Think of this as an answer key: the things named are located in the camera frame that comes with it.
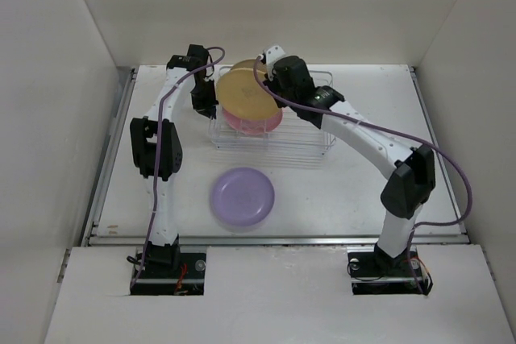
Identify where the aluminium table rail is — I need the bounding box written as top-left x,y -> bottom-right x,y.
77,66 -> 138,247

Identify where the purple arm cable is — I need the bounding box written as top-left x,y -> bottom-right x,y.
129,46 -> 226,292
253,58 -> 473,295

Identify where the large beige plate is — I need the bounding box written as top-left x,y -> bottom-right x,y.
230,59 -> 267,73

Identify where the purple plate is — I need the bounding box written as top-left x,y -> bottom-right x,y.
210,168 -> 275,228

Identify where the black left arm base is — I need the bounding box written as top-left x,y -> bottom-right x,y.
127,243 -> 207,296

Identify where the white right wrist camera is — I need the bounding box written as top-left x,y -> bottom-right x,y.
260,44 -> 286,72

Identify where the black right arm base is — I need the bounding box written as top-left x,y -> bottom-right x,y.
347,246 -> 434,296

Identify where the yellow plate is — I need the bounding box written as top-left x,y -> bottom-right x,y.
216,69 -> 280,121

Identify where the clear wire dish rack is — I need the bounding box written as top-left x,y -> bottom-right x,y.
209,66 -> 335,158

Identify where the pink plate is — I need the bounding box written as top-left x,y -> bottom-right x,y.
222,109 -> 283,135

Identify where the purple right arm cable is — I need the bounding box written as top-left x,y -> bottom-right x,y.
253,58 -> 473,295

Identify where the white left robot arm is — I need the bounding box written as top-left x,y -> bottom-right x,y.
130,44 -> 220,279

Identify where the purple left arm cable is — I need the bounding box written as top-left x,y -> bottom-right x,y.
129,46 -> 226,292

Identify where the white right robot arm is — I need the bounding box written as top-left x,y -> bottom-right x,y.
260,52 -> 435,275

